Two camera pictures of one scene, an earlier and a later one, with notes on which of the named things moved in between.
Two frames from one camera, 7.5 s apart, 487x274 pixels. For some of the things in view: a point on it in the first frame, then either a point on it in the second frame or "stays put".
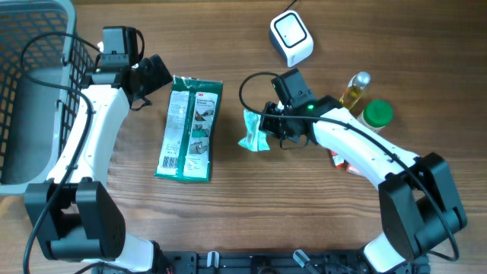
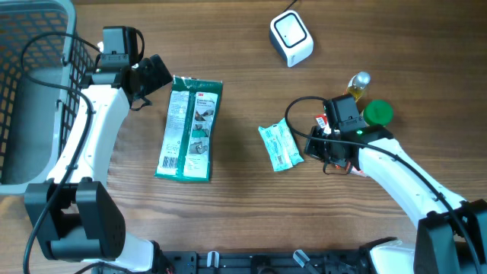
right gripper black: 266,125 to 312,149
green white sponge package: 192,111 stays put
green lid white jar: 377,115 stays put
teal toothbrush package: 256,140 to 281,145
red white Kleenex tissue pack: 352,170 stays put
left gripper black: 153,81 stays put
